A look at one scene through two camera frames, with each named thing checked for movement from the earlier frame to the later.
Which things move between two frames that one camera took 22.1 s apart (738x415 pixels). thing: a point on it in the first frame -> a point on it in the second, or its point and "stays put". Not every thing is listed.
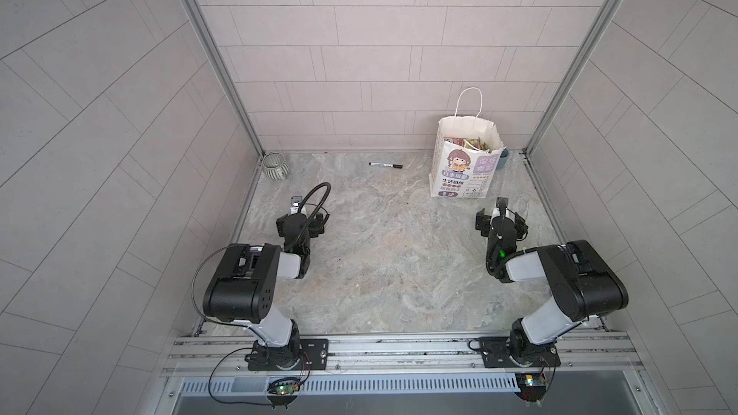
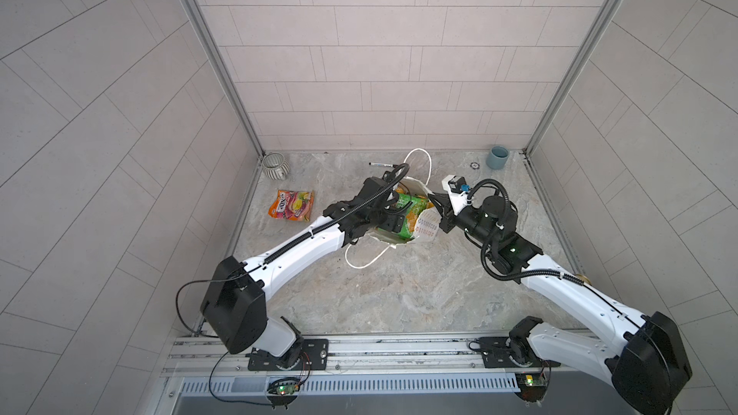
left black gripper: x=312 y=230 -> x=393 y=218
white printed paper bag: x=465 y=158 -> x=428 y=223
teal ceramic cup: x=503 y=159 stays put
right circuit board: x=531 y=385 stays put
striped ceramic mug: x=276 y=166 stays put
